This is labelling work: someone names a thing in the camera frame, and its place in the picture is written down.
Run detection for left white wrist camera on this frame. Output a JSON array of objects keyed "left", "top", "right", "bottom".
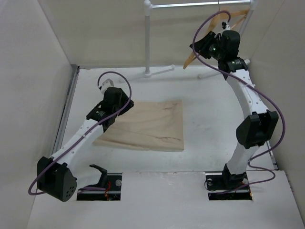
[{"left": 98, "top": 79, "right": 114, "bottom": 94}]

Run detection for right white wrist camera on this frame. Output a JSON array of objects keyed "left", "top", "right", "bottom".
[{"left": 221, "top": 21, "right": 231, "bottom": 33}]

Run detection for beige trousers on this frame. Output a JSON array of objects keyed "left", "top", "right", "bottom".
[{"left": 93, "top": 100, "right": 184, "bottom": 152}]

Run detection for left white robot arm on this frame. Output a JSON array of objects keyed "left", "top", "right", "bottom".
[{"left": 37, "top": 87, "right": 134, "bottom": 202}]

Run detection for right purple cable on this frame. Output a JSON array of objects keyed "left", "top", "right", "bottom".
[{"left": 192, "top": 10, "right": 286, "bottom": 194}]

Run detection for purple cable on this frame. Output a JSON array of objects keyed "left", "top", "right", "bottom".
[
  {"left": 192, "top": 10, "right": 286, "bottom": 194},
  {"left": 28, "top": 71, "right": 133, "bottom": 195}
]

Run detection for white clothes rack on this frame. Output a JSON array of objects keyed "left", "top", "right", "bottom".
[{"left": 134, "top": 0, "right": 258, "bottom": 80}]

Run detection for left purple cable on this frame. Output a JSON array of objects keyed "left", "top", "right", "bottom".
[{"left": 28, "top": 71, "right": 133, "bottom": 195}]

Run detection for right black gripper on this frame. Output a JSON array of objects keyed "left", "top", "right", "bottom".
[{"left": 190, "top": 31, "right": 225, "bottom": 62}]

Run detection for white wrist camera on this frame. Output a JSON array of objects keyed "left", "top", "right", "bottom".
[
  {"left": 98, "top": 79, "right": 114, "bottom": 94},
  {"left": 221, "top": 21, "right": 231, "bottom": 33}
]

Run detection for wooden clothes hanger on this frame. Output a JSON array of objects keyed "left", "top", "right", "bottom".
[{"left": 183, "top": 9, "right": 251, "bottom": 70}]

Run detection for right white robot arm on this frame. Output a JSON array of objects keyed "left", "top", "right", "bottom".
[{"left": 190, "top": 30, "right": 279, "bottom": 191}]

